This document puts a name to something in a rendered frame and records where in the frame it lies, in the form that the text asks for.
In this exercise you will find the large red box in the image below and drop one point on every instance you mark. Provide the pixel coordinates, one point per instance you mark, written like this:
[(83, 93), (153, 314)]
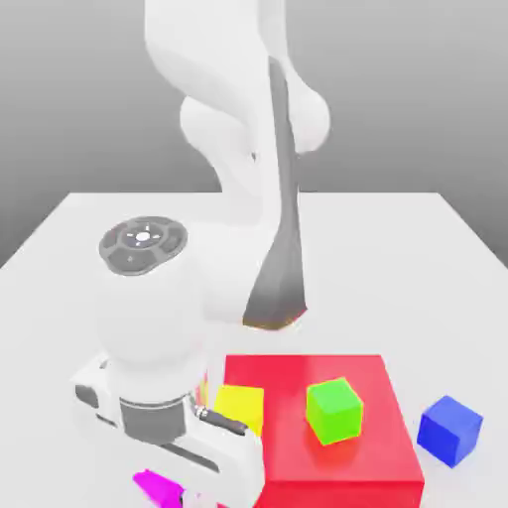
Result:
[(357, 464)]

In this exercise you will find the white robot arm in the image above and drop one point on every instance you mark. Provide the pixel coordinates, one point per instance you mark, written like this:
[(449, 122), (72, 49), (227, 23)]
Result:
[(158, 317)]

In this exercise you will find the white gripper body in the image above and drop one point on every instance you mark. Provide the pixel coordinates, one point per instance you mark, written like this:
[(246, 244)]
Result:
[(234, 464)]

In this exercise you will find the small green cube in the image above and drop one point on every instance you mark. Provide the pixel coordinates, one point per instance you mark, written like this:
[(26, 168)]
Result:
[(335, 412)]

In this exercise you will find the small magenta cube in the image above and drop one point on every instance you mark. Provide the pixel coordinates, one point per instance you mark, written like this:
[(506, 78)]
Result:
[(158, 488)]

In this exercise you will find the small yellow cube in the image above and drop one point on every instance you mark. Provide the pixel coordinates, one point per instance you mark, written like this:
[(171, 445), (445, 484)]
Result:
[(240, 405)]

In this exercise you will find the small blue cube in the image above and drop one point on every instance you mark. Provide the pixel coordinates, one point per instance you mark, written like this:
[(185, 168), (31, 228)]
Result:
[(448, 432)]

